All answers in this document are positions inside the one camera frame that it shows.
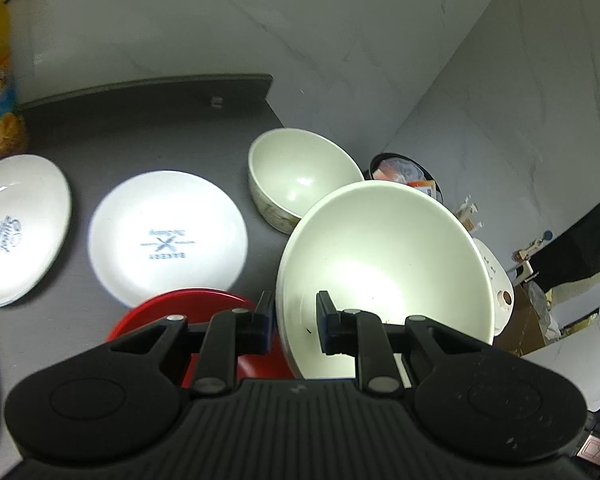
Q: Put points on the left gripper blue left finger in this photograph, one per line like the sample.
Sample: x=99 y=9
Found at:
x=263 y=320

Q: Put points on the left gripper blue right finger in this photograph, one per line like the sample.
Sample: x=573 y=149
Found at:
x=328 y=323

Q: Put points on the red and black bowl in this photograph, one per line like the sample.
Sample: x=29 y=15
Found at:
x=198 y=305

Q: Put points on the cream bowl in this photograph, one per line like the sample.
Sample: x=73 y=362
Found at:
x=380 y=247
x=290 y=170

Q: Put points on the small white plate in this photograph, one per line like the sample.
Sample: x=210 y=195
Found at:
x=166 y=230

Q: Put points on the deep white plate blue print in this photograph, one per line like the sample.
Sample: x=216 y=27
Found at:
x=35 y=212

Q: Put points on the brown pot with packets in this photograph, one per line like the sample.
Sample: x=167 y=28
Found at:
x=401 y=169

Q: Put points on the cardboard boxes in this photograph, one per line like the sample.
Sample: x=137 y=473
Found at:
x=530 y=327

